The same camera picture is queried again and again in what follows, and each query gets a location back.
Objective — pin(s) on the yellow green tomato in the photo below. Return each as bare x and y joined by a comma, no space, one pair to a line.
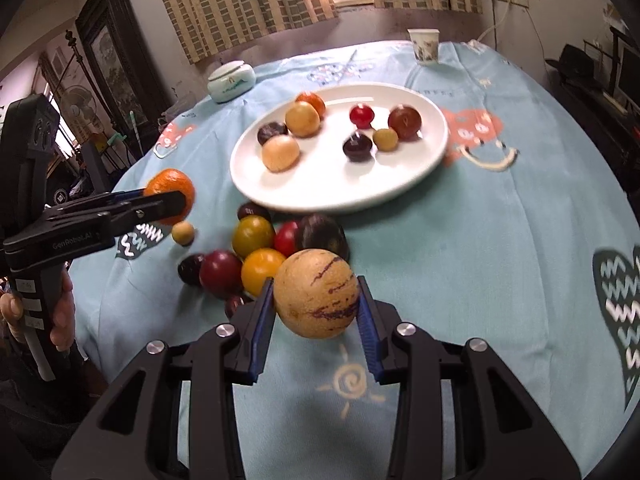
252,235

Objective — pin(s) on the person's left hand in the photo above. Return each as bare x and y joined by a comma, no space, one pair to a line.
64,310

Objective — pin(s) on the yellow orange tomato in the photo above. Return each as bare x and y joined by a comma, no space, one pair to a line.
260,270

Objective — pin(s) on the printed paper cup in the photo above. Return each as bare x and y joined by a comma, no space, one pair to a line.
423,47

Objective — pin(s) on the wrinkled dark passion fruit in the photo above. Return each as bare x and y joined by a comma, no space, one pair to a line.
271,132

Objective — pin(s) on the striped tan pepino melon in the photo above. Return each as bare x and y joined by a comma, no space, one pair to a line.
302,119
315,295

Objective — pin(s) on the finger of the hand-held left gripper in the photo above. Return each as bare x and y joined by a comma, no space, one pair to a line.
127,198
150,207

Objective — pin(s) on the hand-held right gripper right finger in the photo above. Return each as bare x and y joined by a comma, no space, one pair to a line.
369,332

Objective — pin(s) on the small tan round fruit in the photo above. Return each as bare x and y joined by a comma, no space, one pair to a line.
183,233
385,139

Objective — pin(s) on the dark computer desk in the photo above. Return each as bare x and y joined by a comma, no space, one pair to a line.
600,125

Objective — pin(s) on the white mop stick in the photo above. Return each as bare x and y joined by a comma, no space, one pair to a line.
134,127

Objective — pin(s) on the reddish brown plum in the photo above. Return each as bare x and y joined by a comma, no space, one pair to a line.
404,121

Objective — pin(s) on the black hat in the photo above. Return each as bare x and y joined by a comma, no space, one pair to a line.
570,65

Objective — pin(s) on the white plate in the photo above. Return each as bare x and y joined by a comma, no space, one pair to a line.
325,180

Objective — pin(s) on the smooth dark passion fruit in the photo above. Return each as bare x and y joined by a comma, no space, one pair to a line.
322,232

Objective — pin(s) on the small white object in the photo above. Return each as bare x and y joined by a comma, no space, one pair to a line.
476,46

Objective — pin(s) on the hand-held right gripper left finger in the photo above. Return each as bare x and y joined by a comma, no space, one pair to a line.
262,332

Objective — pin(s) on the person's left forearm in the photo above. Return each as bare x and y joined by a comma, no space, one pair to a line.
30,410

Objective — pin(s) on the red tomato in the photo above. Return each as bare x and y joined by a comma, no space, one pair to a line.
286,240

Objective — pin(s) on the pale green lidded ceramic jar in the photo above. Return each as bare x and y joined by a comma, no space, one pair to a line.
231,82

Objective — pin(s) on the dark red plum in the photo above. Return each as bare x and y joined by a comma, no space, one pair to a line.
220,272

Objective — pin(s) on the standing electric fan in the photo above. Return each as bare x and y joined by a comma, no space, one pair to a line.
77,105

